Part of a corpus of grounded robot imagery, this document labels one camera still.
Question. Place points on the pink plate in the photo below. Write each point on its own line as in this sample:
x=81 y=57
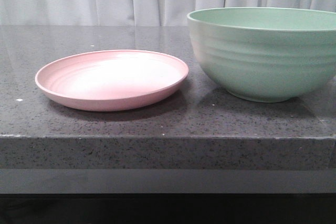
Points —
x=112 y=80

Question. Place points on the green ribbed bowl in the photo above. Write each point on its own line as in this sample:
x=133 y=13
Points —
x=264 y=54

